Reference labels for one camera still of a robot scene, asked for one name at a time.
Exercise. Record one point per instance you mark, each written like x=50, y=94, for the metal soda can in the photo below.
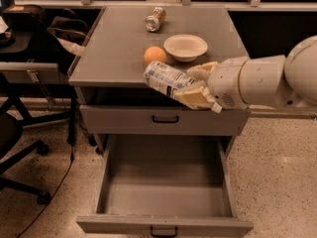
x=155, y=19

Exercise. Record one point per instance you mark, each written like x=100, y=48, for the grey upper drawer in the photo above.
x=102, y=119

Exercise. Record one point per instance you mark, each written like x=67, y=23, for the black box on desk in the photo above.
x=23, y=17

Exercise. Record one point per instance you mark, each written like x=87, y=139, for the dark side desk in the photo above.
x=32, y=66

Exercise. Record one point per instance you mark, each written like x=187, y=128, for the dark bag with strap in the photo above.
x=66, y=38

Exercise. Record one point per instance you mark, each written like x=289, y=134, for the orange fruit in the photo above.
x=154, y=53

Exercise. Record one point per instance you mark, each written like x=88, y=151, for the grey drawer cabinet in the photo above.
x=110, y=71

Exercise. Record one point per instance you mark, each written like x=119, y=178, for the clear plastic water bottle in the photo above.
x=167, y=80

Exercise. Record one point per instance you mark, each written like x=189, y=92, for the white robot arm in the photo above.
x=281, y=82

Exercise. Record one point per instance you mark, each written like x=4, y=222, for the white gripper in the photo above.
x=225, y=83

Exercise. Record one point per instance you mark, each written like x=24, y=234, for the grey open lower drawer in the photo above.
x=165, y=187

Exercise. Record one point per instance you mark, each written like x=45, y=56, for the white paper bowl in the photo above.
x=185, y=48

